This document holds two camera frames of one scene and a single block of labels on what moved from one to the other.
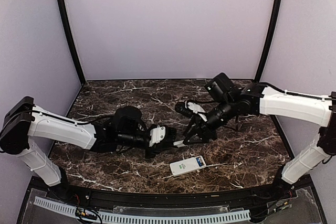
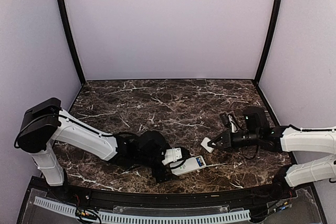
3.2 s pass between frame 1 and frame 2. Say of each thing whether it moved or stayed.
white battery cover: moved
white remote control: stayed
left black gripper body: moved
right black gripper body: moved
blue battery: stayed
